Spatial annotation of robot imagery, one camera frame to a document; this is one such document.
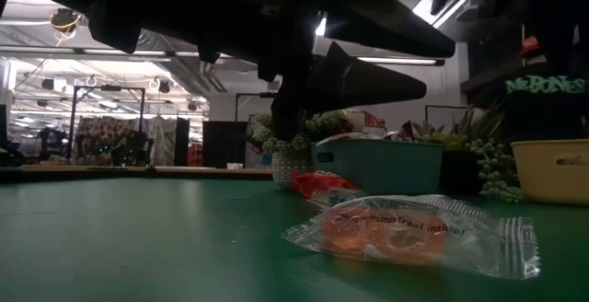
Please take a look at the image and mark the long LED light bar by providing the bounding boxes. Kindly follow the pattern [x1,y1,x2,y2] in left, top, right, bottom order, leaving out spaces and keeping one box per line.
[0,46,446,67]

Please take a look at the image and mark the silver ventilation duct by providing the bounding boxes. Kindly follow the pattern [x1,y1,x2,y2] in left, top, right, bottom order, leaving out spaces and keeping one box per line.
[27,0,217,96]

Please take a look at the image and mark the pale succulent in patterned pot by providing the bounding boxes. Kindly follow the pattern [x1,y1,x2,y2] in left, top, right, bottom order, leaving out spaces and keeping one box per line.
[250,110,351,192]

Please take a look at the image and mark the yellow plastic basket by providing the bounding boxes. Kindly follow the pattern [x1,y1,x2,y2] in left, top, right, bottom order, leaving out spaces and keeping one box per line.
[510,138,589,207]

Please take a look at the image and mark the black partition panel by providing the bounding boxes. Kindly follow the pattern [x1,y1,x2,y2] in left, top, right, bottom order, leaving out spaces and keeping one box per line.
[202,120,250,169]

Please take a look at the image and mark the narrow black panel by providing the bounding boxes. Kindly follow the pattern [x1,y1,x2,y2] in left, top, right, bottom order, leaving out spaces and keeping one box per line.
[173,116,191,168]

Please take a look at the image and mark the black metal rig frame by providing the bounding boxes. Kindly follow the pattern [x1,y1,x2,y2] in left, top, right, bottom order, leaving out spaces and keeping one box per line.
[68,85,146,158]
[234,91,277,123]

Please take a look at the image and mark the teal plastic basket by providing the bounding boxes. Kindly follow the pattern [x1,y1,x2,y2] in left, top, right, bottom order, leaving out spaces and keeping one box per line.
[310,137,445,197]

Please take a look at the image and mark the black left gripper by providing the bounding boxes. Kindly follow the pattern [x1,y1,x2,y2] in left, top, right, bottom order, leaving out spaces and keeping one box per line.
[137,0,355,82]

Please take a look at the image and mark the black cable reel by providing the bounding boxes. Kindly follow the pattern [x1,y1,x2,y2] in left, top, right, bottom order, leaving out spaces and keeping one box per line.
[49,7,83,34]

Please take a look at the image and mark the orange ring candy clear wrapper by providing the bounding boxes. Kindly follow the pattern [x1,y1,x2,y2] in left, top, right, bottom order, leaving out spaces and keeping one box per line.
[280,193,543,281]

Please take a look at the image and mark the patterned fabric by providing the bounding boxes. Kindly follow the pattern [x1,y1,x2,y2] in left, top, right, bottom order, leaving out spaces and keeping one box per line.
[75,116,139,160]

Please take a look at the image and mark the mixed succulents in black pot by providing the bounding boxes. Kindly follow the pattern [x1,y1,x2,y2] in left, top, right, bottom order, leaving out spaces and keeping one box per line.
[410,103,525,204]

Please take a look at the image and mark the green table mat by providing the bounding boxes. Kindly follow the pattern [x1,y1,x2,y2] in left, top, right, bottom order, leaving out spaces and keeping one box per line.
[0,177,589,302]

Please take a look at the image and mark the black aluminium table frame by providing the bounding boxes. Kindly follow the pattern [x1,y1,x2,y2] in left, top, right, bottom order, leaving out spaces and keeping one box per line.
[0,171,273,183]

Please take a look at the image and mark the red KitKat bar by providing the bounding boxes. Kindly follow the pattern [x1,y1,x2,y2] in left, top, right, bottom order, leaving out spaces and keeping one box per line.
[289,169,358,201]

